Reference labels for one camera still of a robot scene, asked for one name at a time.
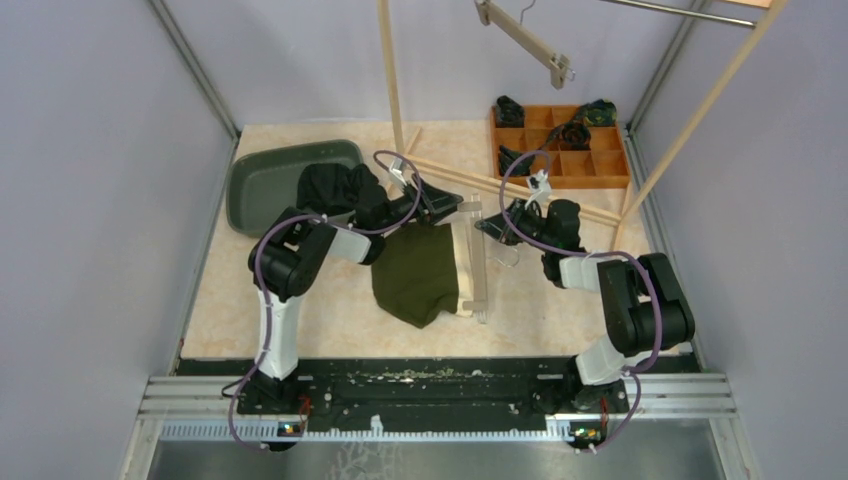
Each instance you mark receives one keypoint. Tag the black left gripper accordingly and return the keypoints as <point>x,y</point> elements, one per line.
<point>434,201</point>

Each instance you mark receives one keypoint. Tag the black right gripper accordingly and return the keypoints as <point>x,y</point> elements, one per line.
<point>498,226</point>

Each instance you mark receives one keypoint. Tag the beige clip hanger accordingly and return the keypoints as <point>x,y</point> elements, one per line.
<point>556,63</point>
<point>471,256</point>

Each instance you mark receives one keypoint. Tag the green underwear with cream waistband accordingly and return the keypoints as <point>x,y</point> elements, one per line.
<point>424,271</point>

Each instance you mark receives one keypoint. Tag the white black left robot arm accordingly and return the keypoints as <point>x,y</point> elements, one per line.
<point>286,262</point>

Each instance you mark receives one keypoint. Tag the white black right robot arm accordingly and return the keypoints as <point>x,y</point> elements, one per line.
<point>644,308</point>

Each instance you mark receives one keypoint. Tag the hanging beige clip hanger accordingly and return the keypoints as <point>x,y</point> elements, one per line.
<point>556,63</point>

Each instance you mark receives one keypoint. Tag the light wooden clothes rack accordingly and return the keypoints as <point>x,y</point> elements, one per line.
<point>633,199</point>

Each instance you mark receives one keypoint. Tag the dark rolled sock front left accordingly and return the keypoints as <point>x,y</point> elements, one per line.
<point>506,157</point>

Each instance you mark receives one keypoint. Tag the dark rolled sock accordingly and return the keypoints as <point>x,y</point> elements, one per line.
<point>575,136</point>
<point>508,113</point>
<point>506,157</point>

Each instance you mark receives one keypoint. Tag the dark rolled sock far left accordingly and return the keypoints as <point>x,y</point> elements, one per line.
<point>508,113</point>

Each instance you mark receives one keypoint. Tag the black striped garment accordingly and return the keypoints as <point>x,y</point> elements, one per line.
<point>335,189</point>

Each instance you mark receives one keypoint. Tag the dark rolled sock centre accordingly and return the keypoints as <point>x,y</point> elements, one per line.
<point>575,136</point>

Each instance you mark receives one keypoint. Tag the orange wooden compartment tray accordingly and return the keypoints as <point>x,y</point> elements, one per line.
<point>603,166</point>

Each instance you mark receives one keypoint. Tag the long dark patterned sock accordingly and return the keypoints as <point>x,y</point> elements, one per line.
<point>596,114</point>

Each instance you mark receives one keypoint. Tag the grey-green plastic tub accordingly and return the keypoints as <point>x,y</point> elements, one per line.
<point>261,185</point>

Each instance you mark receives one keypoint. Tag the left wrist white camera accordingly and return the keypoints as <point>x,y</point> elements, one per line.
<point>398,169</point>

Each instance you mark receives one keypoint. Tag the wrist white camera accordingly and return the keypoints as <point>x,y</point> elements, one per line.
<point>398,169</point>
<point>539,186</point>

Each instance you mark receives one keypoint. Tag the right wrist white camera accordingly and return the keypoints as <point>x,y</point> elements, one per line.
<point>539,186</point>

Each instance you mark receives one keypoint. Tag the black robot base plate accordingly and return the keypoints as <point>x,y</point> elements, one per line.
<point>539,383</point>

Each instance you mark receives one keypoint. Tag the aluminium front rail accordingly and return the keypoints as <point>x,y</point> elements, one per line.
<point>191,409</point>

